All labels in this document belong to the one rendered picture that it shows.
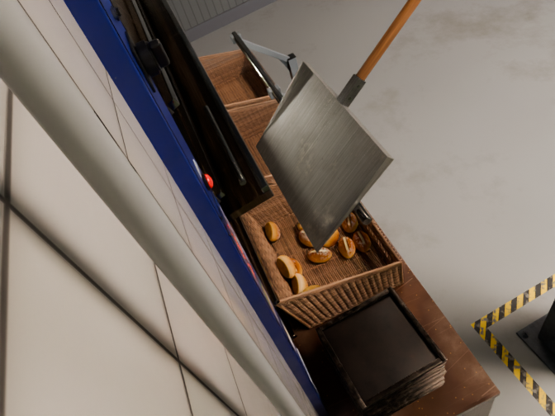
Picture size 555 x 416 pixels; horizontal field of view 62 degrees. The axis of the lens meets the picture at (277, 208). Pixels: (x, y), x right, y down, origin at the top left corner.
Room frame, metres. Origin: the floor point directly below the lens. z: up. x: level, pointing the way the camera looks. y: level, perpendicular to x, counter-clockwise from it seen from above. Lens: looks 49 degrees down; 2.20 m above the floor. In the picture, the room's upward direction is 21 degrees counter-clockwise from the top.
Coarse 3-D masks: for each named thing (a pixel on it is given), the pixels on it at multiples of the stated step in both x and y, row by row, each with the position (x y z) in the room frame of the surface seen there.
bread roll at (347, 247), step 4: (340, 240) 1.08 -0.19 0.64; (344, 240) 1.07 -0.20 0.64; (348, 240) 1.06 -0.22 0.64; (352, 240) 1.07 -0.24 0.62; (340, 244) 1.06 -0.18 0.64; (344, 244) 1.05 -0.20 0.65; (348, 244) 1.04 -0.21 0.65; (352, 244) 1.04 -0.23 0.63; (340, 248) 1.05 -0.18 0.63; (344, 248) 1.03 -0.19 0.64; (348, 248) 1.03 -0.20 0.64; (352, 248) 1.03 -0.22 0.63; (340, 252) 1.04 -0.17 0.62; (344, 252) 1.03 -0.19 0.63; (348, 252) 1.02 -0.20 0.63; (352, 252) 1.02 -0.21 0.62; (344, 256) 1.02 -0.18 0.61; (348, 256) 1.01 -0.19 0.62; (352, 256) 1.01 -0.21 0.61
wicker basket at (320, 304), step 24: (264, 216) 1.34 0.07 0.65; (288, 216) 1.34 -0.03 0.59; (264, 240) 1.22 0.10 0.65; (288, 240) 1.21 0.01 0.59; (384, 240) 0.94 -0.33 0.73; (264, 264) 1.00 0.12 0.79; (312, 264) 1.05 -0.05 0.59; (336, 264) 1.01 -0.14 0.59; (360, 264) 0.97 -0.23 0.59; (384, 264) 0.93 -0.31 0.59; (288, 288) 0.96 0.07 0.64; (336, 288) 0.81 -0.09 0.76; (360, 288) 0.82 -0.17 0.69; (384, 288) 0.83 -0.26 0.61; (288, 312) 0.79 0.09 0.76; (312, 312) 0.80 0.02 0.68; (336, 312) 0.81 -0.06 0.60
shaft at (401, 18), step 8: (408, 0) 1.11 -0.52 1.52; (416, 0) 1.09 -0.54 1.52; (408, 8) 1.09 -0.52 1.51; (400, 16) 1.10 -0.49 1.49; (408, 16) 1.09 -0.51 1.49; (392, 24) 1.10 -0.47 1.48; (400, 24) 1.09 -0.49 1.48; (392, 32) 1.09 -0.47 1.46; (384, 40) 1.09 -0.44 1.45; (392, 40) 1.09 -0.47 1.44; (376, 48) 1.09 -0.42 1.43; (384, 48) 1.08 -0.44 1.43; (368, 56) 1.10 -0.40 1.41; (376, 56) 1.08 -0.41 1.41; (368, 64) 1.08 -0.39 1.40; (360, 72) 1.09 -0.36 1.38; (368, 72) 1.08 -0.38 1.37
